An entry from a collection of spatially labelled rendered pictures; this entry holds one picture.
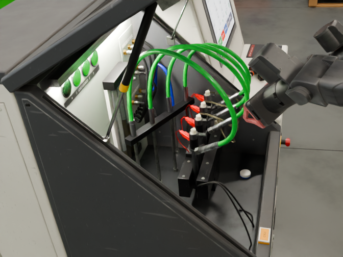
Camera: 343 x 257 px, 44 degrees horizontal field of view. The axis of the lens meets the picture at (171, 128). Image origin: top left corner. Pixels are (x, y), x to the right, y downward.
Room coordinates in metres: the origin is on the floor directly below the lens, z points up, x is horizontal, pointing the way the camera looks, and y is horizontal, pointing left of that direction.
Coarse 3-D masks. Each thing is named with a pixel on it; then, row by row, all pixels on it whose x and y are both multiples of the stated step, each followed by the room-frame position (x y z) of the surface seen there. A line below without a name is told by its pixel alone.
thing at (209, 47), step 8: (208, 48) 1.22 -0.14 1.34; (216, 48) 1.22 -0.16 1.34; (224, 56) 1.21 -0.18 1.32; (168, 72) 1.26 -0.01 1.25; (240, 72) 1.19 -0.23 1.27; (168, 80) 1.27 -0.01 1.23; (248, 80) 1.19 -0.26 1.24; (168, 88) 1.27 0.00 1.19; (248, 88) 1.19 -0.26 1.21; (168, 96) 1.27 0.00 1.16; (168, 104) 1.27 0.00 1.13; (240, 104) 1.19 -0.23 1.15; (224, 112) 1.21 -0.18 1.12
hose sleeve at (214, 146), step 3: (219, 141) 0.94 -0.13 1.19; (210, 144) 0.95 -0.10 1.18; (213, 144) 0.94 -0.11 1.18; (216, 144) 0.93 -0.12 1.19; (201, 147) 0.97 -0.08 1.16; (204, 147) 0.96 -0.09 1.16; (207, 147) 0.95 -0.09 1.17; (210, 147) 0.94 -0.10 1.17; (213, 147) 0.94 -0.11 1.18; (216, 147) 0.93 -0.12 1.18; (219, 147) 0.93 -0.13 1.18; (201, 150) 0.96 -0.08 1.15; (204, 150) 0.96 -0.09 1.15; (207, 150) 0.95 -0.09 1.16
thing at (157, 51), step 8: (144, 56) 1.08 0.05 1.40; (176, 56) 1.01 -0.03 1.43; (184, 56) 1.00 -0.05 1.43; (192, 64) 0.98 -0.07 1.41; (200, 72) 0.96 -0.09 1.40; (208, 80) 0.95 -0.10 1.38; (216, 88) 0.93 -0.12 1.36; (128, 96) 1.13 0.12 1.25; (224, 96) 0.92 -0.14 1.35; (128, 104) 1.14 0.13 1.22; (128, 112) 1.14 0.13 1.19; (232, 112) 0.90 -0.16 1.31; (232, 120) 0.90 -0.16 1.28; (232, 128) 0.90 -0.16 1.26; (232, 136) 0.90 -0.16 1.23; (224, 144) 0.92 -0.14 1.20
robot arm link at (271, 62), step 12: (264, 48) 0.73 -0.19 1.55; (276, 48) 0.72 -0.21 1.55; (252, 60) 0.74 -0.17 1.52; (264, 60) 0.71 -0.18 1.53; (276, 60) 0.71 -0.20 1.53; (288, 60) 0.71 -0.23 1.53; (264, 72) 0.72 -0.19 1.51; (276, 72) 0.70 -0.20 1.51; (288, 72) 0.69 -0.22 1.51; (288, 84) 0.68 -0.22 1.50; (300, 96) 0.63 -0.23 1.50; (312, 96) 0.63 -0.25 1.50
